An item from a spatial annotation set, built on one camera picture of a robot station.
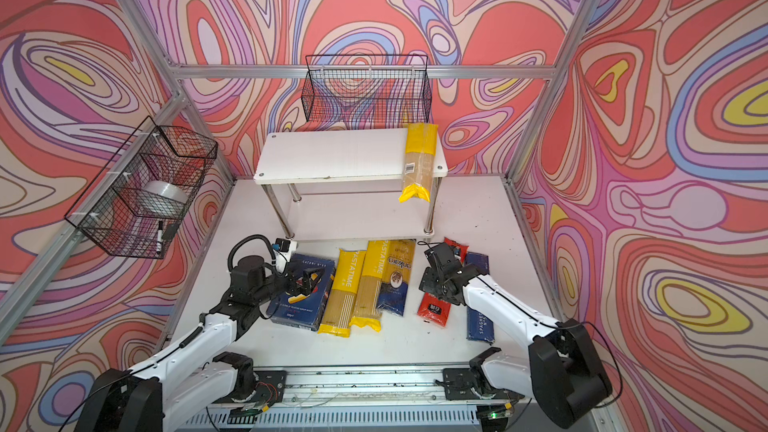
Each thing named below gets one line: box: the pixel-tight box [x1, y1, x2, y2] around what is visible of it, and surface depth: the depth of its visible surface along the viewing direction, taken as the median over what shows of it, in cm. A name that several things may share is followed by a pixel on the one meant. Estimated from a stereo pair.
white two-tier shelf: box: [254, 130, 449, 237], surface depth 82 cm
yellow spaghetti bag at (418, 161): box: [398, 123, 438, 203], surface depth 74 cm
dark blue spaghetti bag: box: [376, 239, 417, 317], surface depth 92 cm
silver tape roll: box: [142, 180, 188, 217], surface depth 74 cm
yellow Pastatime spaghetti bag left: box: [318, 248, 366, 337], surface depth 88 cm
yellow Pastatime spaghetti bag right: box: [350, 240, 387, 332], surface depth 89 cm
